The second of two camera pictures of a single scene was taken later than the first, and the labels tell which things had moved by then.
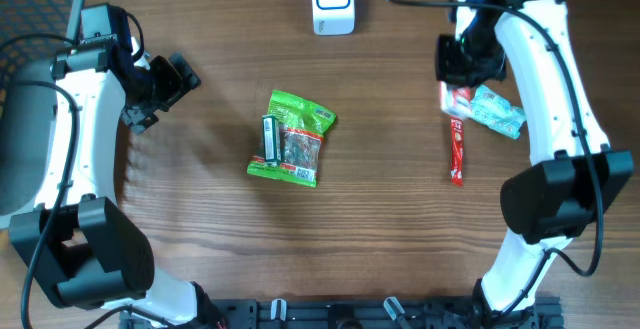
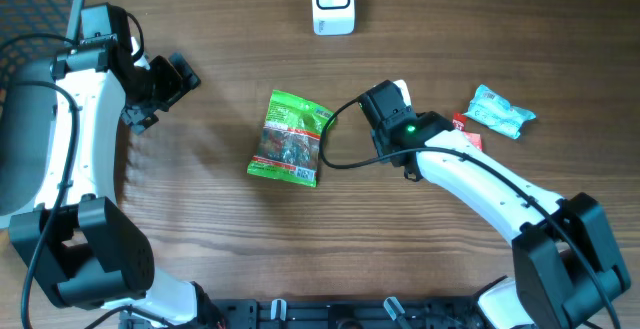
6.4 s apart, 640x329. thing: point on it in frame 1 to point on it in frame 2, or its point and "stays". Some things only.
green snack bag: x=292 y=133 stays
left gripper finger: x=185 y=70 stays
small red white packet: x=456 y=101 to x=475 y=138
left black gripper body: x=159 y=86 stays
